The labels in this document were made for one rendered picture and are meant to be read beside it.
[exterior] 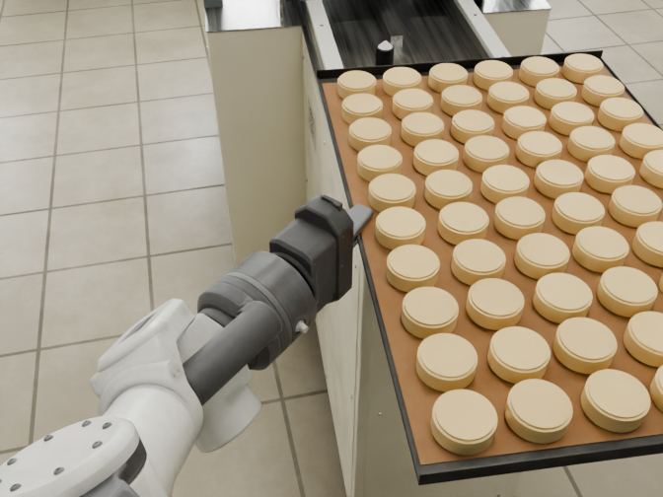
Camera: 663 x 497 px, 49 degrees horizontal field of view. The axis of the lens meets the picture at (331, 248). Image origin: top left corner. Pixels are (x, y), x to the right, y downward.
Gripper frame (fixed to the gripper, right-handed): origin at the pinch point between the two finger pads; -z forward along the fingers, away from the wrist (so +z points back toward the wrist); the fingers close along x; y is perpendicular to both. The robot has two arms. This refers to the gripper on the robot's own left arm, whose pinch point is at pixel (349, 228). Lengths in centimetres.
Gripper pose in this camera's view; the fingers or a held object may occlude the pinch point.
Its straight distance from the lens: 75.2
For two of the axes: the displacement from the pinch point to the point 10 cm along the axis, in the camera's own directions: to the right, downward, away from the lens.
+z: -6.1, 5.4, -5.8
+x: 0.0, -7.3, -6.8
